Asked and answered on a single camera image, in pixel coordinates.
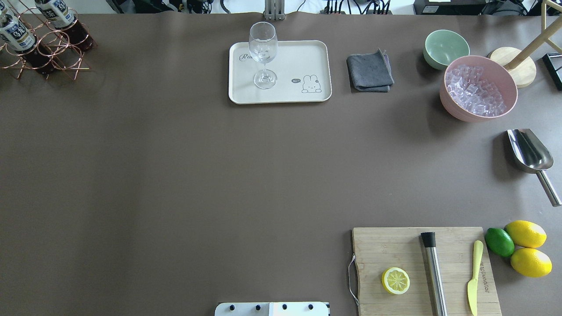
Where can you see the copper wire bottle basket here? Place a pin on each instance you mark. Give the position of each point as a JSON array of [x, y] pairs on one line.
[[66, 58]]

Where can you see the tea bottle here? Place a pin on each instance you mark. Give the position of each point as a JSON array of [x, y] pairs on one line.
[[18, 37], [63, 19]]

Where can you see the white rabbit tray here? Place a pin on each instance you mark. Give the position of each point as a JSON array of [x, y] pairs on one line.
[[302, 68]]

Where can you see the clear wine glass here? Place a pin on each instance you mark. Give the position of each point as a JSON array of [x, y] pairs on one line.
[[263, 46]]

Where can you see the grey folded cloth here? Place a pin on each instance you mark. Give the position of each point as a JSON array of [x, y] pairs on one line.
[[370, 72]]

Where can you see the wooden cutting board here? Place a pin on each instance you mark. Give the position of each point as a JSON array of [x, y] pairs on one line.
[[379, 248]]

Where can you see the half lemon slice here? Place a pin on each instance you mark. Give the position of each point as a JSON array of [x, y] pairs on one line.
[[395, 280]]

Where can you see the steel muddler black tip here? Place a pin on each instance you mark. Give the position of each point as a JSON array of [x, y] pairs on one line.
[[430, 247]]

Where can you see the green ceramic bowl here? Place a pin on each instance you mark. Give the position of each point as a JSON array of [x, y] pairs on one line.
[[442, 47]]

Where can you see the pink bowl of ice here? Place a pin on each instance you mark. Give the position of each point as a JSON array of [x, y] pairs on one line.
[[477, 89]]

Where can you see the yellow plastic knife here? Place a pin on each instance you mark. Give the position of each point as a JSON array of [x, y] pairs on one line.
[[472, 285]]

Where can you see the green lime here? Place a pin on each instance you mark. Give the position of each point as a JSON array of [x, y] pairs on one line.
[[499, 242]]

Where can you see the metal ice scoop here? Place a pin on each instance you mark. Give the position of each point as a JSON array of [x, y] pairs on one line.
[[534, 158]]

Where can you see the wooden cup tree stand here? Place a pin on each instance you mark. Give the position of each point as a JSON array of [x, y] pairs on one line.
[[518, 62]]

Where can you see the upper yellow lemon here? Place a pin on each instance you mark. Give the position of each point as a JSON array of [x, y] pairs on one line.
[[526, 234]]

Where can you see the yellow lemon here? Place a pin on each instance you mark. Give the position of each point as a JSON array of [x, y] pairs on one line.
[[526, 234], [531, 262]]

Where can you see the lower yellow lemon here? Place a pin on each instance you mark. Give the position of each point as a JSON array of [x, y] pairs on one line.
[[531, 262]]

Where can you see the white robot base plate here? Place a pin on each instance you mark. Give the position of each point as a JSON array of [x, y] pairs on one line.
[[273, 309]]

